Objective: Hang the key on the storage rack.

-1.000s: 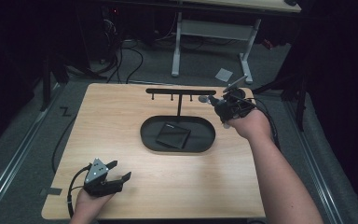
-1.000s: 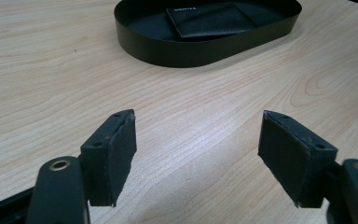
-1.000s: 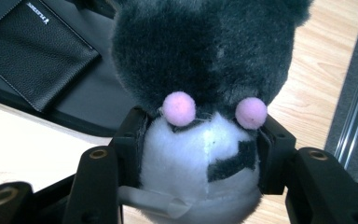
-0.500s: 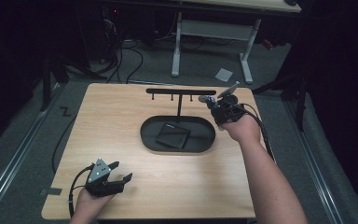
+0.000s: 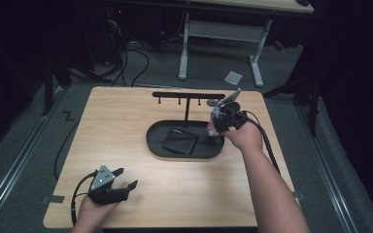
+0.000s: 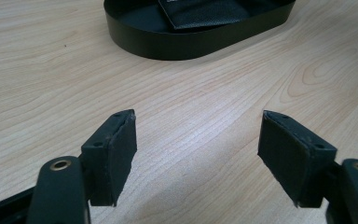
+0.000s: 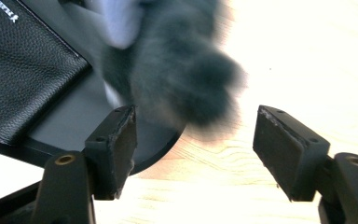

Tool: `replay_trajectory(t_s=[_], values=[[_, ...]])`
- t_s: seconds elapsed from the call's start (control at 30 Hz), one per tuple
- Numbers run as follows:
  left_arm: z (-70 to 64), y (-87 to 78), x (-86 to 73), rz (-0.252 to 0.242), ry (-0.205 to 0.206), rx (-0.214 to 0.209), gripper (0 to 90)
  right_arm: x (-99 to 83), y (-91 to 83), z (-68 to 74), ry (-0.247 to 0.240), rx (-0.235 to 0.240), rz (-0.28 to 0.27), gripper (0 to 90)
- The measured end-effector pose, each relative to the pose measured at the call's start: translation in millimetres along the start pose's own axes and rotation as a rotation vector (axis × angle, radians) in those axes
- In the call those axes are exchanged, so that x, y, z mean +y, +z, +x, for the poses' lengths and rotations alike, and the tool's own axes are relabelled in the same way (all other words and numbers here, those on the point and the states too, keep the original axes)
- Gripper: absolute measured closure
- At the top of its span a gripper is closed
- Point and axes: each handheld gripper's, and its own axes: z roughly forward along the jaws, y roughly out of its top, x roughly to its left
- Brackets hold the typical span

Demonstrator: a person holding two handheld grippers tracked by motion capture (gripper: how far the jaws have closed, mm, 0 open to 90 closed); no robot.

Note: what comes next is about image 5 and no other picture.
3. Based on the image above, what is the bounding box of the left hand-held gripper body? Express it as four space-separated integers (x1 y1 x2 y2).
87 164 131 206

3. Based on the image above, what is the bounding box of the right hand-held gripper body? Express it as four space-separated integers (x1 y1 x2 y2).
211 87 251 135

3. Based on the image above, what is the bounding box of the black square box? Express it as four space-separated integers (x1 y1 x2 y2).
161 127 200 156

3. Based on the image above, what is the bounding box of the black hook stand with tray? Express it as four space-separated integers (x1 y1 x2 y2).
145 91 226 160

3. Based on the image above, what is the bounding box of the person's right hand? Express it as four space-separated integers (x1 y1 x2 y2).
222 119 265 153

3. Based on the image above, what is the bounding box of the person's left hand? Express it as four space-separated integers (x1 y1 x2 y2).
72 194 120 231

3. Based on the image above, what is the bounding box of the grey paper sheet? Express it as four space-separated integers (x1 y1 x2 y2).
223 70 244 86

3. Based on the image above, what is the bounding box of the black zigzag tape mark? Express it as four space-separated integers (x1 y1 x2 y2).
61 110 76 122

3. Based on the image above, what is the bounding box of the black metal stand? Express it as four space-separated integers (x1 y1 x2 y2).
40 54 74 117
261 74 322 138

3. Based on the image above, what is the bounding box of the white-framed desk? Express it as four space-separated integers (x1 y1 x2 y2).
178 0 316 88

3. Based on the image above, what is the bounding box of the small red object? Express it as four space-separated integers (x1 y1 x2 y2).
272 40 287 53

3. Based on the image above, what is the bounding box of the left hand-held gripper cable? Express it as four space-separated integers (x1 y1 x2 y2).
69 171 98 227

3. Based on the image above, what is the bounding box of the hand-held gripper cable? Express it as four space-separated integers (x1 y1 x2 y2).
69 171 98 227
231 108 282 176

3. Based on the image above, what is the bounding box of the right hand-held gripper cable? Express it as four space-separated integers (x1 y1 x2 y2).
231 108 282 176

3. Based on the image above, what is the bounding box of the thin black floor cable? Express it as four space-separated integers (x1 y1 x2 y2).
53 119 81 182

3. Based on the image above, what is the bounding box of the metal floor rail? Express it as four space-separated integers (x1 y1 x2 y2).
294 104 359 233
0 86 64 226

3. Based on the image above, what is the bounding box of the bundle of black cables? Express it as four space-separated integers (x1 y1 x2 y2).
105 9 151 87

